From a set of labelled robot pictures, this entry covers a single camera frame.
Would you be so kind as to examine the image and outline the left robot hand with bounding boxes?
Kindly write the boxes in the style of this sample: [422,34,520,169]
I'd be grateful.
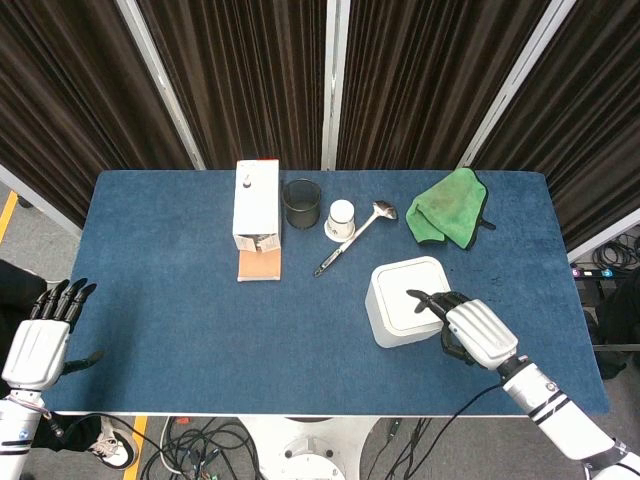
[0,278,106,391]

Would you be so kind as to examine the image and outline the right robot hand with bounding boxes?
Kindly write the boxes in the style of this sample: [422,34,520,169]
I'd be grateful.
[405,288,520,371]

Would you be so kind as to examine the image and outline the white lidded container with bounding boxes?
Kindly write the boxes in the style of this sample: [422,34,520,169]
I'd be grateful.
[365,255,454,349]

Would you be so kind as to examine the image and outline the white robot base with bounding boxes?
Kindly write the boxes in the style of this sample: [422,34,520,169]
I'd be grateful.
[239,416,381,480]

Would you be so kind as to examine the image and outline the white sneaker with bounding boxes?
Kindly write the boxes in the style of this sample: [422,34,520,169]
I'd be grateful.
[89,416,139,471]

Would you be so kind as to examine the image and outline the green microfiber cloth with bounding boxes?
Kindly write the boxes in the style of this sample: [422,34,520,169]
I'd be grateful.
[405,166,497,251]

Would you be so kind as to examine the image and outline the blue table mat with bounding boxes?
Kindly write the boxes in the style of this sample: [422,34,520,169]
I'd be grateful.
[42,168,611,417]

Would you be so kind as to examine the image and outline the white paper cup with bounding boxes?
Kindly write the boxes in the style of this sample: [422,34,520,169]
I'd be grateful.
[324,199,358,243]

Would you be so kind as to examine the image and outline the dark glass cup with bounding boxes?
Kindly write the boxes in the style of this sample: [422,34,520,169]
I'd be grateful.
[282,179,322,231]

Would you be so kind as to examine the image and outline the white cardboard box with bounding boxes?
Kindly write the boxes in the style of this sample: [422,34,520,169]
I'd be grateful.
[231,159,283,284]

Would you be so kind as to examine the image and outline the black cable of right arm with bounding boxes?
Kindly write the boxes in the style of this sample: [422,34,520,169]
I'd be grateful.
[394,382,504,480]

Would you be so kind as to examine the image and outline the metal ladle with black handle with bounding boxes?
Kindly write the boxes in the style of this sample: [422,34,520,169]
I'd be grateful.
[313,200,399,279]

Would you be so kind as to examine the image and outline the bundle of floor cables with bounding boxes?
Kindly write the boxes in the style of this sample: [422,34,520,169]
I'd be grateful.
[142,417,264,480]

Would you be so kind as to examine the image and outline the white partition frame post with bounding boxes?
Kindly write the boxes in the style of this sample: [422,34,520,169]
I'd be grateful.
[455,0,577,170]
[320,0,352,172]
[115,0,207,171]

